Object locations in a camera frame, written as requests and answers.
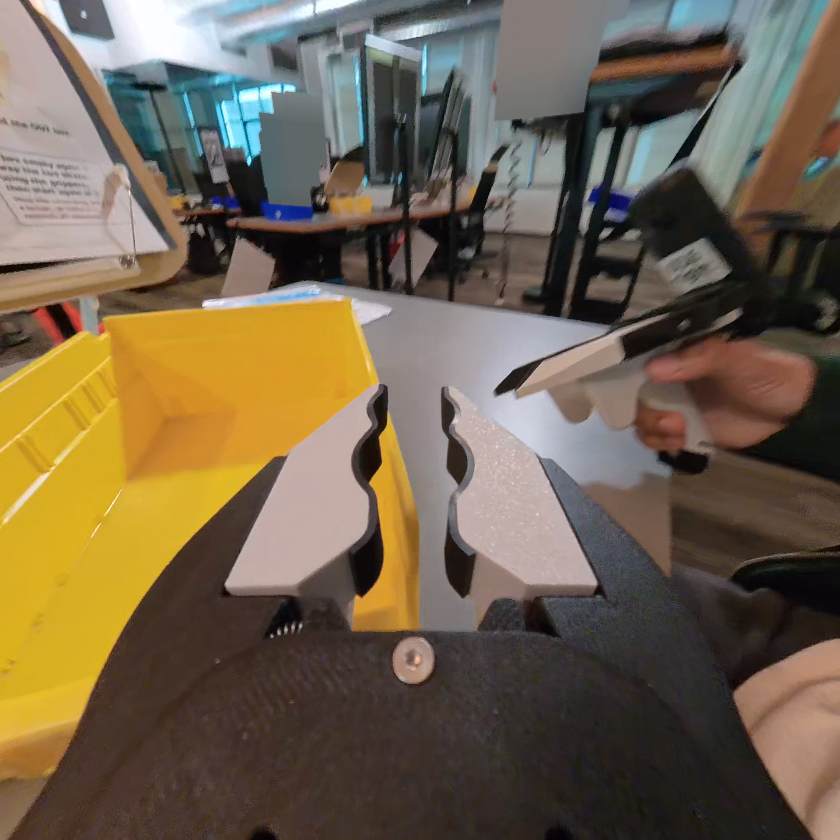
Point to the yellow plastic bin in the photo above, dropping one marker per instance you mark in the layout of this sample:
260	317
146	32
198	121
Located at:
164	420
351	205

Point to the instruction sheet on stand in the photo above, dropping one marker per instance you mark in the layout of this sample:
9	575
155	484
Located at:
151	216

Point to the person's right forearm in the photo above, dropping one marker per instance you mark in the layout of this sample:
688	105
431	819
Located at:
807	433

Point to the wooden workbench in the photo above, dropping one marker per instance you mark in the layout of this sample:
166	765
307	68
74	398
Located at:
315	223

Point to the person's right hand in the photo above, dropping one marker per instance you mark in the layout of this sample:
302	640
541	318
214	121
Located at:
741	394

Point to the computer monitor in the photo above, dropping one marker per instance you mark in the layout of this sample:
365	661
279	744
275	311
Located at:
390	111

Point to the printed instruction sheet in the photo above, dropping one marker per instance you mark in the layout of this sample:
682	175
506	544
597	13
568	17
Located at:
52	164

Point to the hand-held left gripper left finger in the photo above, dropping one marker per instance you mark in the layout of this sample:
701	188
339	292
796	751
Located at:
302	518

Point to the grey flat board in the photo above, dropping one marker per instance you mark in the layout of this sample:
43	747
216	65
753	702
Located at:
248	266

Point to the blue plastic bin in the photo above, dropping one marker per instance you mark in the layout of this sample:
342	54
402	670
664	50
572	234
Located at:
285	211

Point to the cream ribbed sweater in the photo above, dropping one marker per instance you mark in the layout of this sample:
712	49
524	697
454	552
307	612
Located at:
794	722

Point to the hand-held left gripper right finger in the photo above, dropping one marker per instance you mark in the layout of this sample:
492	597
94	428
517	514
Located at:
525	525

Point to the blue-striped clear plastic bag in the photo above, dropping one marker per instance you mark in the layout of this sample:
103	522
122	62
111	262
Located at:
295	302

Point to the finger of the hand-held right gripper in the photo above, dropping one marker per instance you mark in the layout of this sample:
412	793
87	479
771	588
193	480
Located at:
577	364

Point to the grey desk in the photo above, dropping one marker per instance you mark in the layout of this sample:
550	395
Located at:
472	341

